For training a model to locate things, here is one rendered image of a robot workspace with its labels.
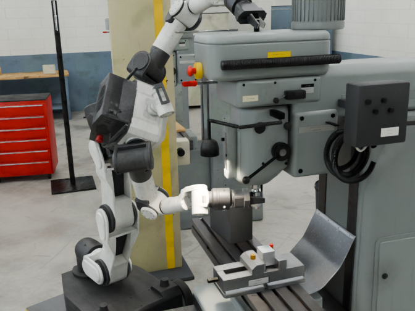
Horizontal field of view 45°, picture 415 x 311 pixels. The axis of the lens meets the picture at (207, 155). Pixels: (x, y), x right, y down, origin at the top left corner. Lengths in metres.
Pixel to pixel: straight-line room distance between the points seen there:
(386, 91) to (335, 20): 0.36
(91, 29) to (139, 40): 7.29
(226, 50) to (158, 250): 2.47
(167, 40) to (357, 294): 1.34
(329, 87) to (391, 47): 6.32
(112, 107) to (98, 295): 1.12
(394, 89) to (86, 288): 1.86
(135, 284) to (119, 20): 1.73
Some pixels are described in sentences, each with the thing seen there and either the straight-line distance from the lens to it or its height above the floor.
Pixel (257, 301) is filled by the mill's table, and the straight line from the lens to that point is 1.99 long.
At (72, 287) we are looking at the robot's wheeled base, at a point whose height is 0.57.
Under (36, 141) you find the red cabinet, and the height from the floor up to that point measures 0.50.
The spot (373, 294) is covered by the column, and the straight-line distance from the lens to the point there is 2.28.
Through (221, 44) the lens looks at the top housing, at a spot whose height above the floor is 1.86.
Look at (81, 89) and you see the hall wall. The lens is 10.89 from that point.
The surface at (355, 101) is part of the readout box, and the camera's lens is 1.74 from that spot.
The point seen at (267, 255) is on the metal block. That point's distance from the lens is 2.04.
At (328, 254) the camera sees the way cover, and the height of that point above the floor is 0.96.
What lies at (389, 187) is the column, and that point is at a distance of 2.13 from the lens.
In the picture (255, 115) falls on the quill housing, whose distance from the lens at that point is 1.86.
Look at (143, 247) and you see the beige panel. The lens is 3.94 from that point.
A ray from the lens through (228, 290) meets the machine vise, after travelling 2.00.
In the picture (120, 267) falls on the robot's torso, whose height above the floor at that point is 0.72.
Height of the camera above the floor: 1.97
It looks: 16 degrees down
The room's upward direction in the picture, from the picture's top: 2 degrees counter-clockwise
